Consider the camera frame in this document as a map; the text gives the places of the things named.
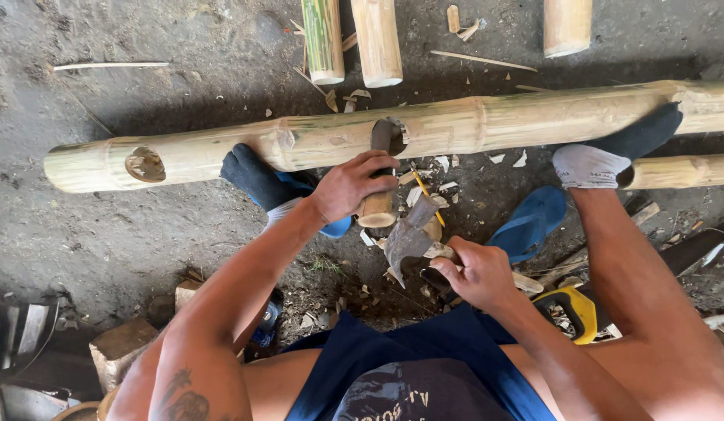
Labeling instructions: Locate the hand saw with yellow handle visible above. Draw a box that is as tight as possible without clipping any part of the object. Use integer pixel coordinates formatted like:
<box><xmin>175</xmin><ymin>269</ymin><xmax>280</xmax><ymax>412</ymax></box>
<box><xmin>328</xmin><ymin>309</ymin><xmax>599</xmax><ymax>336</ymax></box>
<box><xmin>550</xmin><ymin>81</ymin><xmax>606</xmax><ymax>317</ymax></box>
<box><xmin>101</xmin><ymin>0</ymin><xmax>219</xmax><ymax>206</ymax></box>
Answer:
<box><xmin>530</xmin><ymin>225</ymin><xmax>724</xmax><ymax>346</ymax></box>

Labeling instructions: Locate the rusty hatchet with wooden handle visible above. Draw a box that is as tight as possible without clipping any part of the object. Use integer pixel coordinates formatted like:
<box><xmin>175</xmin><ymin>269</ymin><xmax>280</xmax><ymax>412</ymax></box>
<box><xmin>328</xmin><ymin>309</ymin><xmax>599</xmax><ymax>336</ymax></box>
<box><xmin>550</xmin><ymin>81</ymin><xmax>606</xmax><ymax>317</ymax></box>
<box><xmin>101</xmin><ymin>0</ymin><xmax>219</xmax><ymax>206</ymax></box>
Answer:
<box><xmin>383</xmin><ymin>194</ymin><xmax>545</xmax><ymax>295</ymax></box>

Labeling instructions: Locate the short wooden stick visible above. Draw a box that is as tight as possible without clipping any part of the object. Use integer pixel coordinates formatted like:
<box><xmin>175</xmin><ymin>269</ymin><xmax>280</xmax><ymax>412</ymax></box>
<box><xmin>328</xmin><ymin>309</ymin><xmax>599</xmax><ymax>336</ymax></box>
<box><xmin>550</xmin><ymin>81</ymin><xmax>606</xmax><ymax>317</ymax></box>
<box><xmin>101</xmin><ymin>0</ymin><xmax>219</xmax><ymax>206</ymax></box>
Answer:
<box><xmin>630</xmin><ymin>201</ymin><xmax>661</xmax><ymax>228</ymax></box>

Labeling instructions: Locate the short bamboo peg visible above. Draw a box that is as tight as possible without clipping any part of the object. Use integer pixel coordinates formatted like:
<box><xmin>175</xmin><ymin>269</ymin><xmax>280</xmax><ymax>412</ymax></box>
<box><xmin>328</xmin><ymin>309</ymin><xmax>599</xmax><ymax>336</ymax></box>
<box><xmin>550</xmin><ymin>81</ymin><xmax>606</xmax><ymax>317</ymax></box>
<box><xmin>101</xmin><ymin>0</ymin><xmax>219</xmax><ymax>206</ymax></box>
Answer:
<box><xmin>356</xmin><ymin>119</ymin><xmax>407</xmax><ymax>229</ymax></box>

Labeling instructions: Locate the person's left hand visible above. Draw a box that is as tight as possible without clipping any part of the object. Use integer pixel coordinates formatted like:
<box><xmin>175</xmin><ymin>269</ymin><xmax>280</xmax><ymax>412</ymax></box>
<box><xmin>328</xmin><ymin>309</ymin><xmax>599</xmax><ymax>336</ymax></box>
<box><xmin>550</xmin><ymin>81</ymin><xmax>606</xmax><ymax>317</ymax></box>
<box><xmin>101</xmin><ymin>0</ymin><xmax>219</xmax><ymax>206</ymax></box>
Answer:
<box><xmin>312</xmin><ymin>150</ymin><xmax>401</xmax><ymax>226</ymax></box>

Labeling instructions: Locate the long pointed bamboo sliver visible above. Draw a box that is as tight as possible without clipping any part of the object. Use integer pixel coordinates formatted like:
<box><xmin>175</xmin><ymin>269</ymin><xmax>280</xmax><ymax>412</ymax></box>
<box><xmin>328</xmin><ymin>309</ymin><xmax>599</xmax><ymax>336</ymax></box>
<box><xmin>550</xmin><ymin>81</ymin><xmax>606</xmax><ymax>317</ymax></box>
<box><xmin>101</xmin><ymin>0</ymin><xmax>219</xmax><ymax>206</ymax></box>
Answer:
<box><xmin>430</xmin><ymin>50</ymin><xmax>539</xmax><ymax>74</ymax></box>

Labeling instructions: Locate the yellow pencil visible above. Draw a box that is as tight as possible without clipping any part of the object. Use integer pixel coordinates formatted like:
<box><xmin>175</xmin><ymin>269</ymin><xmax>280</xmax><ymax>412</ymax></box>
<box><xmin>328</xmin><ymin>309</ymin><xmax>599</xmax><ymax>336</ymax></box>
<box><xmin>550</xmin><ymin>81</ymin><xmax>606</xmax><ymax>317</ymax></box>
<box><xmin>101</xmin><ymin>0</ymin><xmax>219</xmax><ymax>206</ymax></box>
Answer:
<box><xmin>411</xmin><ymin>170</ymin><xmax>446</xmax><ymax>228</ymax></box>

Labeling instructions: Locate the blue sleeveless shirt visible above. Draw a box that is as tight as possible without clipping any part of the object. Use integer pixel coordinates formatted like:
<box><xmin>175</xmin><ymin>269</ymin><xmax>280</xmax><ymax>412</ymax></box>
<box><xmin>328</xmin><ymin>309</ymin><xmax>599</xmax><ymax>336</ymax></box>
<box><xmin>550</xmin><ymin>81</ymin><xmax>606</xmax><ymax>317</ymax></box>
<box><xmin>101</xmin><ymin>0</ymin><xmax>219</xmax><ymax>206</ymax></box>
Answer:
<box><xmin>282</xmin><ymin>303</ymin><xmax>559</xmax><ymax>421</ymax></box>

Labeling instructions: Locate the thin pale bamboo sliver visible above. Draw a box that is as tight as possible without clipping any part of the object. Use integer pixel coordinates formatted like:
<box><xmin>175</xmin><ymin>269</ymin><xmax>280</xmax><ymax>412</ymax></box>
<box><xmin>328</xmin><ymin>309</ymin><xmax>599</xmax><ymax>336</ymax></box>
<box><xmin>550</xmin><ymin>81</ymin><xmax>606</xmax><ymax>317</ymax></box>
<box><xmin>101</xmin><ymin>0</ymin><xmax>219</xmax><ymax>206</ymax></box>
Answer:
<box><xmin>53</xmin><ymin>61</ymin><xmax>170</xmax><ymax>72</ymax></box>

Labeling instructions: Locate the person's right leg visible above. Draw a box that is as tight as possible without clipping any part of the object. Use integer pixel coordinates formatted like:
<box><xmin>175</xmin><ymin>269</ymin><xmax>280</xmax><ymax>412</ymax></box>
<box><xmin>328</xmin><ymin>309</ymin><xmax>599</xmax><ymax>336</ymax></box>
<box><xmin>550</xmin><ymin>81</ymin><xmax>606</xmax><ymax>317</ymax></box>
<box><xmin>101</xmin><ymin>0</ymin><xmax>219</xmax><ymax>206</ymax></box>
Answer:
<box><xmin>568</xmin><ymin>186</ymin><xmax>724</xmax><ymax>421</ymax></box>

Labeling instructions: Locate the heap of scrap items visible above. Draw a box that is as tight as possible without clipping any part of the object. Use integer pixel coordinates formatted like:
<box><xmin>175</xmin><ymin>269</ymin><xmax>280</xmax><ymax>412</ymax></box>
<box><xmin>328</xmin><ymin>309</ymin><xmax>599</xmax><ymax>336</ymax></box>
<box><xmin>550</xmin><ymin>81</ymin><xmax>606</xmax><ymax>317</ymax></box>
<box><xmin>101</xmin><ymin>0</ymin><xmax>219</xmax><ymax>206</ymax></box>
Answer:
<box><xmin>0</xmin><ymin>292</ymin><xmax>106</xmax><ymax>421</ymax></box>

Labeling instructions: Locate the blue bottle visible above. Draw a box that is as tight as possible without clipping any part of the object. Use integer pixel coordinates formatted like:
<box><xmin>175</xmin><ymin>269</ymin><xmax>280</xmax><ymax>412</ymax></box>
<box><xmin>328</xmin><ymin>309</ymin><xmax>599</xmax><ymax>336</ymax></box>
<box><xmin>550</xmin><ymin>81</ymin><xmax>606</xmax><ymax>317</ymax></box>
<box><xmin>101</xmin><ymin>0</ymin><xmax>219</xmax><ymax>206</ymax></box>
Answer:
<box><xmin>250</xmin><ymin>289</ymin><xmax>284</xmax><ymax>347</ymax></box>

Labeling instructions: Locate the person's left leg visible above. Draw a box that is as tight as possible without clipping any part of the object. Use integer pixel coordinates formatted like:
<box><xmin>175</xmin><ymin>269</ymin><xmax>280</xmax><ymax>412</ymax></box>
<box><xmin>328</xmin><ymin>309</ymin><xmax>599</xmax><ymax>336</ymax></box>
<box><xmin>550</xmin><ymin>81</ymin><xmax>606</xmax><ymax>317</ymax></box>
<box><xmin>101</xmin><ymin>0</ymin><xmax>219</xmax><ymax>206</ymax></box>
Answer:
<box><xmin>106</xmin><ymin>199</ymin><xmax>307</xmax><ymax>421</ymax></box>

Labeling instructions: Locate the long bamboo pole with holes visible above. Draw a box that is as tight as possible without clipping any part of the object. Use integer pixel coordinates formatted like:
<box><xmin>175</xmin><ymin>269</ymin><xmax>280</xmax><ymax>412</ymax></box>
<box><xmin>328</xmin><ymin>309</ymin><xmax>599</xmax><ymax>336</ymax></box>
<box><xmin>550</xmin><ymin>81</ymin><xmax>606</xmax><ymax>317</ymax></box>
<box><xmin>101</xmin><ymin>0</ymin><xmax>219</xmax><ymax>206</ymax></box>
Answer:
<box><xmin>43</xmin><ymin>80</ymin><xmax>724</xmax><ymax>194</ymax></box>

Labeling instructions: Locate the person's leg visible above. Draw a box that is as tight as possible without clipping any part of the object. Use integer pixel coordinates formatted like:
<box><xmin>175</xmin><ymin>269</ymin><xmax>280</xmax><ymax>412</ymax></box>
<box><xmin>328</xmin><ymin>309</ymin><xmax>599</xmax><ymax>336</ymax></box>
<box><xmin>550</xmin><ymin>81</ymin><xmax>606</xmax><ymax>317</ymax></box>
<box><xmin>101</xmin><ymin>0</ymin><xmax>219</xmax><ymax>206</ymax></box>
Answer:
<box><xmin>568</xmin><ymin>186</ymin><xmax>724</xmax><ymax>421</ymax></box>
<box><xmin>106</xmin><ymin>199</ymin><xmax>307</xmax><ymax>421</ymax></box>

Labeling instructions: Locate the scatter of bamboo shavings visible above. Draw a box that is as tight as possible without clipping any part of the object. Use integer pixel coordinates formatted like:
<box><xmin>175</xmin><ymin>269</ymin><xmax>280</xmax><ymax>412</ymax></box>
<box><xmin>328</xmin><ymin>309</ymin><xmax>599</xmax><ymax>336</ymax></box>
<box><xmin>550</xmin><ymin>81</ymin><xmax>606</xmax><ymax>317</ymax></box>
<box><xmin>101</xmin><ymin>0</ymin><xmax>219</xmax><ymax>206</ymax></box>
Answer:
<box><xmin>357</xmin><ymin>149</ymin><xmax>529</xmax><ymax>305</ymax></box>

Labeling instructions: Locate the person's left socked foot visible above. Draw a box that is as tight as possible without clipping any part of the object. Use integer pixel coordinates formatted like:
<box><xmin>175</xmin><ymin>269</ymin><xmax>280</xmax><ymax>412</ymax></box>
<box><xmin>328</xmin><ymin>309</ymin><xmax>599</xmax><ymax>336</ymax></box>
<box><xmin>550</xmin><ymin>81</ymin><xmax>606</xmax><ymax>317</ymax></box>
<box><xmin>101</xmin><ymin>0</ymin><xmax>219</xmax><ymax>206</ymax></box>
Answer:
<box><xmin>220</xmin><ymin>143</ymin><xmax>316</xmax><ymax>230</ymax></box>

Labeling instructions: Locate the large rough wood block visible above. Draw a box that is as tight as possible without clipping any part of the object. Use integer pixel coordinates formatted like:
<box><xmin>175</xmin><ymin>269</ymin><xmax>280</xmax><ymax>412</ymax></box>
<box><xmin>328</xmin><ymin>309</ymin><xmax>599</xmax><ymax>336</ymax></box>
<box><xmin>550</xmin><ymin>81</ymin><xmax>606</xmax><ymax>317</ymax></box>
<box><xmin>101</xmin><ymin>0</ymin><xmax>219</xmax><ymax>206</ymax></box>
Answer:
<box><xmin>88</xmin><ymin>317</ymin><xmax>160</xmax><ymax>394</ymax></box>

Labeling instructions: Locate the small wood block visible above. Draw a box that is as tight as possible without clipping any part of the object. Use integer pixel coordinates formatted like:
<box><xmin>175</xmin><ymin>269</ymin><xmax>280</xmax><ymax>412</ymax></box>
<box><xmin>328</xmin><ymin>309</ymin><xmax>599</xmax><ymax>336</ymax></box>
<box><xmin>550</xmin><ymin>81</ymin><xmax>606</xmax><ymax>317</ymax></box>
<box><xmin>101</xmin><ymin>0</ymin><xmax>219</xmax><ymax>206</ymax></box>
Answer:
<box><xmin>174</xmin><ymin>279</ymin><xmax>203</xmax><ymax>314</ymax></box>

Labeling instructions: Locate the person's right socked foot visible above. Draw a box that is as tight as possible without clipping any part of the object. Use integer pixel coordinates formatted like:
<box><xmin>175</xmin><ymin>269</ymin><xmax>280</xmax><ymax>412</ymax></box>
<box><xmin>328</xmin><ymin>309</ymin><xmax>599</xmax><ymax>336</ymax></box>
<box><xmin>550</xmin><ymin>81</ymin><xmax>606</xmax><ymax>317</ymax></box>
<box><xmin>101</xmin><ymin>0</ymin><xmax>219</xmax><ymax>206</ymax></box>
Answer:
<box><xmin>552</xmin><ymin>102</ymin><xmax>684</xmax><ymax>191</ymax></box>

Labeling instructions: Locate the pale thick bamboo piece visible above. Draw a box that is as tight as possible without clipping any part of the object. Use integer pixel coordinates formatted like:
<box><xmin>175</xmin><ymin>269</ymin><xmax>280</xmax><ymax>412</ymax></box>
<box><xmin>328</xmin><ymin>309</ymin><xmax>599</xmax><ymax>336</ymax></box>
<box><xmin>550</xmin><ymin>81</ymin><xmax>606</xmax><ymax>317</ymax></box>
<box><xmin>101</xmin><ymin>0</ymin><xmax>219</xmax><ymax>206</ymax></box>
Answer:
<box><xmin>350</xmin><ymin>0</ymin><xmax>404</xmax><ymax>89</ymax></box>

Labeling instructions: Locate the person's socked foot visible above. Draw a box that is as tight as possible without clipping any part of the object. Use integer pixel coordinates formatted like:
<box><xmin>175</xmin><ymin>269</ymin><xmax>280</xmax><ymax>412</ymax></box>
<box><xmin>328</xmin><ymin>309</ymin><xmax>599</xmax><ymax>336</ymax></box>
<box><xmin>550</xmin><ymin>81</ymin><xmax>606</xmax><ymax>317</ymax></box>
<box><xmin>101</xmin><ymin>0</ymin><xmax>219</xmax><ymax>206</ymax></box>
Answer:
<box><xmin>220</xmin><ymin>143</ymin><xmax>316</xmax><ymax>230</ymax></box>
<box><xmin>552</xmin><ymin>102</ymin><xmax>684</xmax><ymax>191</ymax></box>

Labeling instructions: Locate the person's right hand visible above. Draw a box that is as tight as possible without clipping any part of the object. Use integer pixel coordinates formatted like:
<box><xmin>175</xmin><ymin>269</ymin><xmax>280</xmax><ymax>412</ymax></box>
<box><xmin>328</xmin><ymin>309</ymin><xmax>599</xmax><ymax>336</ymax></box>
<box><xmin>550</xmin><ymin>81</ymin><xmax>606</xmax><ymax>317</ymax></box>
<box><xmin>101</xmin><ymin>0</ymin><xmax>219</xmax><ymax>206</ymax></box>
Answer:
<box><xmin>429</xmin><ymin>235</ymin><xmax>536</xmax><ymax>317</ymax></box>

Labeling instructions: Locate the blue flip-flop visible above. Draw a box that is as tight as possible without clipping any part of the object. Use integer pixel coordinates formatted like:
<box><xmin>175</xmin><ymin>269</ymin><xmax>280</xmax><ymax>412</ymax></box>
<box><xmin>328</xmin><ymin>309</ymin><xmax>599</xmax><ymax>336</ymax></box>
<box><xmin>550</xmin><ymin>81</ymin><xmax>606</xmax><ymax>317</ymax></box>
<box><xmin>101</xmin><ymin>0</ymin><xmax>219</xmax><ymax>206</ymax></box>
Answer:
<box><xmin>248</xmin><ymin>171</ymin><xmax>353</xmax><ymax>240</ymax></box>
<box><xmin>486</xmin><ymin>185</ymin><xmax>568</xmax><ymax>264</ymax></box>

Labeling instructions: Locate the green streaked bamboo piece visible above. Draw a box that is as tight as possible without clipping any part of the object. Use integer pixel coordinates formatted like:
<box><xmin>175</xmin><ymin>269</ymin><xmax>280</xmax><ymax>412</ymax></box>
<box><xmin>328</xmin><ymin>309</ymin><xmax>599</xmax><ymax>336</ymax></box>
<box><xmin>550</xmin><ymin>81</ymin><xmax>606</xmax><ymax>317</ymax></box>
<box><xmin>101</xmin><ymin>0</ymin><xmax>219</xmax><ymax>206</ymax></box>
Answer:
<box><xmin>300</xmin><ymin>0</ymin><xmax>346</xmax><ymax>86</ymax></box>

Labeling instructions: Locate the pale short bamboo piece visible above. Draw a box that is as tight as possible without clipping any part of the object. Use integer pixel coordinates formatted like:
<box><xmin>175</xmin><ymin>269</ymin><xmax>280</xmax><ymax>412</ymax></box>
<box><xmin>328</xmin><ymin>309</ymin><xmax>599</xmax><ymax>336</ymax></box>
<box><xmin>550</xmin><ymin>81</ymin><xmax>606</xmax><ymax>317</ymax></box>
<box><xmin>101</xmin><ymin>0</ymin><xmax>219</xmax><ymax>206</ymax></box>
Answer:
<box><xmin>542</xmin><ymin>0</ymin><xmax>593</xmax><ymax>58</ymax></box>

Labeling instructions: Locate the plain bamboo pole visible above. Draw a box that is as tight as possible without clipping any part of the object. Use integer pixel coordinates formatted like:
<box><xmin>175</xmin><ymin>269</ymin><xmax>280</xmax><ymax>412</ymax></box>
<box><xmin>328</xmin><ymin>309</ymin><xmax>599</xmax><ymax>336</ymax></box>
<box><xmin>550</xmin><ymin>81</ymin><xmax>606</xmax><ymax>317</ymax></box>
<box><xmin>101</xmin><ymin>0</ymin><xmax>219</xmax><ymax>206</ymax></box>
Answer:
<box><xmin>616</xmin><ymin>153</ymin><xmax>724</xmax><ymax>190</ymax></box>

